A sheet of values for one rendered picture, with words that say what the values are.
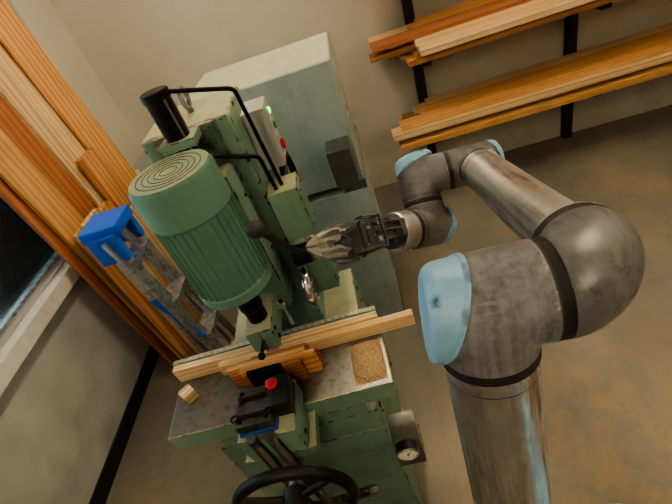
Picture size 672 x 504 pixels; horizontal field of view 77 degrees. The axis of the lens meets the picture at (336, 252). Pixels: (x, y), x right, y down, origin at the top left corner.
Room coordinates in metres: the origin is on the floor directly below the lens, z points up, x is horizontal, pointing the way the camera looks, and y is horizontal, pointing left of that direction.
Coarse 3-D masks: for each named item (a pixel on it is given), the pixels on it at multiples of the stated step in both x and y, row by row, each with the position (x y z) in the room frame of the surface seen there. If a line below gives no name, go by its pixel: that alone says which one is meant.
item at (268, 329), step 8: (264, 296) 0.87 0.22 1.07; (272, 296) 0.86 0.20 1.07; (264, 304) 0.84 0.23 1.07; (272, 304) 0.83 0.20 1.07; (272, 312) 0.80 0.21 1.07; (280, 312) 0.85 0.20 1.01; (248, 320) 0.80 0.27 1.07; (264, 320) 0.78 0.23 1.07; (272, 320) 0.78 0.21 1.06; (280, 320) 0.82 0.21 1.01; (248, 328) 0.78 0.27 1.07; (256, 328) 0.77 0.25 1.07; (264, 328) 0.76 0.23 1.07; (272, 328) 0.75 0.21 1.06; (280, 328) 0.80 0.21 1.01; (248, 336) 0.75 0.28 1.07; (256, 336) 0.75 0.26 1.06; (264, 336) 0.75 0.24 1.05; (272, 336) 0.75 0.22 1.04; (280, 336) 0.76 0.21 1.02; (256, 344) 0.75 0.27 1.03; (272, 344) 0.75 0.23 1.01; (280, 344) 0.75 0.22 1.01
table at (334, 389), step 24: (384, 336) 0.78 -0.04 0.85; (336, 360) 0.72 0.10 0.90; (192, 384) 0.83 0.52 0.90; (216, 384) 0.79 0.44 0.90; (312, 384) 0.68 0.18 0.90; (336, 384) 0.65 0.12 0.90; (384, 384) 0.60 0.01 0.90; (192, 408) 0.75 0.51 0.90; (216, 408) 0.72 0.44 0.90; (312, 408) 0.63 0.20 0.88; (336, 408) 0.62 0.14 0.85; (192, 432) 0.67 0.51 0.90; (216, 432) 0.66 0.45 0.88; (312, 432) 0.57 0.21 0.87
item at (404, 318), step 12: (408, 312) 0.75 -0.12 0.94; (360, 324) 0.77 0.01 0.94; (372, 324) 0.76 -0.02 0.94; (384, 324) 0.75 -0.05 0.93; (396, 324) 0.75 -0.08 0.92; (408, 324) 0.74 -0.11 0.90; (312, 336) 0.79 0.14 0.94; (324, 336) 0.78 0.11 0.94; (336, 336) 0.77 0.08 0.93; (348, 336) 0.76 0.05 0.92; (360, 336) 0.76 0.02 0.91; (228, 360) 0.83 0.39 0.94; (240, 360) 0.81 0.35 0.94
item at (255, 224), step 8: (248, 224) 0.66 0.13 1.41; (256, 224) 0.65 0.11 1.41; (248, 232) 0.65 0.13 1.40; (256, 232) 0.64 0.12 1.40; (264, 232) 0.65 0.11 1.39; (272, 240) 0.72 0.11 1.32; (280, 240) 0.75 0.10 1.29; (288, 248) 0.80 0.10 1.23; (296, 248) 0.85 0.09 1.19; (304, 248) 0.90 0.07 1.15; (296, 256) 0.90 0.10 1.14; (304, 256) 0.89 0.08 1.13; (312, 256) 0.90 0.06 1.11; (296, 264) 0.89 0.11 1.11; (304, 264) 0.90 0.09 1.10
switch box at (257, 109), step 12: (252, 108) 1.07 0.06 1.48; (264, 108) 1.06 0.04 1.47; (252, 120) 1.05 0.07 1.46; (264, 120) 1.05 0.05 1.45; (252, 132) 1.05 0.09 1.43; (264, 132) 1.05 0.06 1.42; (264, 144) 1.05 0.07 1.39; (276, 144) 1.05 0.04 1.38; (264, 156) 1.05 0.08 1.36; (276, 156) 1.05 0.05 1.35
